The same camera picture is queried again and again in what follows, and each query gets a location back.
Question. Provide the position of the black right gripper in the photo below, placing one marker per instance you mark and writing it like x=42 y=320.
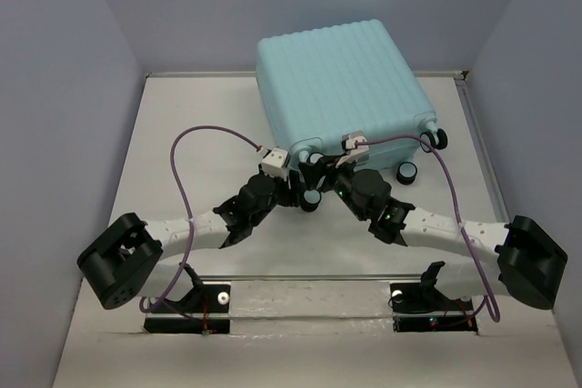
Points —
x=341 y=169

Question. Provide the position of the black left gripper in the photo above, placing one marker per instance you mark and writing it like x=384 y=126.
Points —
x=289 y=196

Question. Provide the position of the light blue suitcase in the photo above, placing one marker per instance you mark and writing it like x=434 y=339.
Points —
x=319 y=86

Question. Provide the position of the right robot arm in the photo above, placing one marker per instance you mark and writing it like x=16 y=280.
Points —
x=519 y=258

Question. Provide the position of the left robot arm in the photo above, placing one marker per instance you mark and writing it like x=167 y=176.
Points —
x=122 y=262

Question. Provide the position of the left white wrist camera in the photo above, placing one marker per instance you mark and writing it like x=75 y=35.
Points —
x=275 y=162

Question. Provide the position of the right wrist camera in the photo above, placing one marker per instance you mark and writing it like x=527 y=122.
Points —
x=354 y=147

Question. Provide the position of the metal rail on table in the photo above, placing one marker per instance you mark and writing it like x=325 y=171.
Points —
x=312 y=277

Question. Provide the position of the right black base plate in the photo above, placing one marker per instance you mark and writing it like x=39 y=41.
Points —
x=421 y=310

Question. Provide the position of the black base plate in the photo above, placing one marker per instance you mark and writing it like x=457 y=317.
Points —
x=203 y=310
x=421 y=310

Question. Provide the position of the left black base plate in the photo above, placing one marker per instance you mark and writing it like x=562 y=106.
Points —
x=203 y=310

